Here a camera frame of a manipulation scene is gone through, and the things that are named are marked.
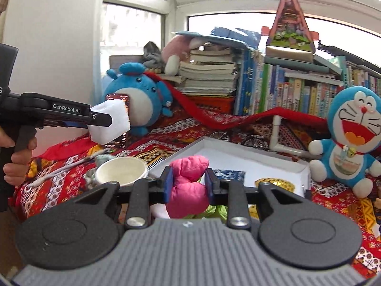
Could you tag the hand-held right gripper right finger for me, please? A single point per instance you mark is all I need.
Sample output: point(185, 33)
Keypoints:
point(210, 186)

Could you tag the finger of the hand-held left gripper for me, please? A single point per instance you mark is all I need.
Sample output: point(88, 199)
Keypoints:
point(101, 119)
point(76, 124)

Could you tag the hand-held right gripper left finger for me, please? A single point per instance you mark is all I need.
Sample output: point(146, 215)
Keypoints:
point(168, 184)

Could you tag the white sponge block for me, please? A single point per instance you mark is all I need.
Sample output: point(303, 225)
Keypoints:
point(114, 125)

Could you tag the pink bow plush toy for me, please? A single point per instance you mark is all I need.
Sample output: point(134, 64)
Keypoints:
point(187, 190)

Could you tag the green checked cloth pouch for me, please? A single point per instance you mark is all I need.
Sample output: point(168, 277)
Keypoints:
point(101, 158)

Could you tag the white shallow tray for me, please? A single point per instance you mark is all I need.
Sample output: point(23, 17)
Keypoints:
point(238, 158)

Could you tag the person's left hand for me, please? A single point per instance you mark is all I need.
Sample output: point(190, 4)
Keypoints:
point(18, 166)

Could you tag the blue floral fabric pouch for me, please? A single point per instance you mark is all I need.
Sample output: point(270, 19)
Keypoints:
point(230, 174)

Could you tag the round blue whale plush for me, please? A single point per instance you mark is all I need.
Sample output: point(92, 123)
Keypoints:
point(143, 89)

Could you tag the red patterned blanket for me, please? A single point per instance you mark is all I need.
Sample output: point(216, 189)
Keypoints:
point(166, 131)

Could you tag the metal bicycle model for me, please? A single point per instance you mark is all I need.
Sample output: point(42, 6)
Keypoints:
point(253, 141)

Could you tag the gold sequin pouch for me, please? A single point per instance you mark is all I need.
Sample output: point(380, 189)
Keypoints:
point(273, 183)

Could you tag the red scarf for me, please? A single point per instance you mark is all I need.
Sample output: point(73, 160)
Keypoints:
point(190, 107)

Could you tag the grey cloth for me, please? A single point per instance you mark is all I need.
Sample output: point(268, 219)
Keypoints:
point(151, 55)

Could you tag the red plastic crate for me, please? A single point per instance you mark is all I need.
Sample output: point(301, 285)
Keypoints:
point(214, 102)

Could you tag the white plastic pipe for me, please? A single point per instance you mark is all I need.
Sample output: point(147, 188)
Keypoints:
point(276, 134)

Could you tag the pink rabbit plush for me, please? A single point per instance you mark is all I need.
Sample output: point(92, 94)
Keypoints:
point(172, 50)

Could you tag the stack of flat books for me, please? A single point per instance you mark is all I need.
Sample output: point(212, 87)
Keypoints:
point(208, 74)

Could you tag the row of upright books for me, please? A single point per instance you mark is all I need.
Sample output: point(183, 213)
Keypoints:
point(297, 95)

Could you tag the blue patterned cloth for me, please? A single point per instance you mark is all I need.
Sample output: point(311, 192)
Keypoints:
point(229, 35)

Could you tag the blue cat plush toy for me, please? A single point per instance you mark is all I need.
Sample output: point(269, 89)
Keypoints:
point(342, 104)

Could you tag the triangular house toy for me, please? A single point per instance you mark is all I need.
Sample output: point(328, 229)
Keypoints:
point(290, 26)

